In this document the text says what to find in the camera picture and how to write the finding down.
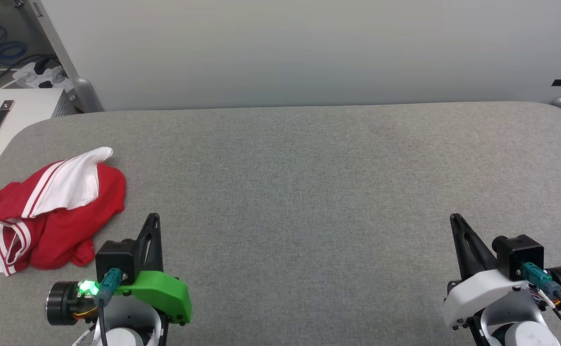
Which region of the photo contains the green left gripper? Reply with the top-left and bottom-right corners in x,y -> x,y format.
117,213 -> 192,325

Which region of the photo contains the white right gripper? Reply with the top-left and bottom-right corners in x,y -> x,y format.
443,214 -> 541,330

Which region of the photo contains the red and white basketball jersey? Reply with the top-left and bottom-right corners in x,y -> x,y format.
0,147 -> 126,277

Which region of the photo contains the white metal case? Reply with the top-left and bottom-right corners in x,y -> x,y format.
0,88 -> 77,189

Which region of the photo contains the white power strip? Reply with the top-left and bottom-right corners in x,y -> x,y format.
12,62 -> 71,90

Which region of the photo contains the left teal plug black cable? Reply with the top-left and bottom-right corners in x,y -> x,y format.
93,268 -> 128,346

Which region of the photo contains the teal plug black cable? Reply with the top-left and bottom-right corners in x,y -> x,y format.
522,262 -> 561,334
93,268 -> 128,346

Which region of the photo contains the right teal plug black cable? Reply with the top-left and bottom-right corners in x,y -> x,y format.
522,262 -> 561,334

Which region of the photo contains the grey partition post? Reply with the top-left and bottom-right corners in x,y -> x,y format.
25,0 -> 105,113

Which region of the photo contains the blue cable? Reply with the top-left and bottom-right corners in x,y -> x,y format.
0,12 -> 28,66

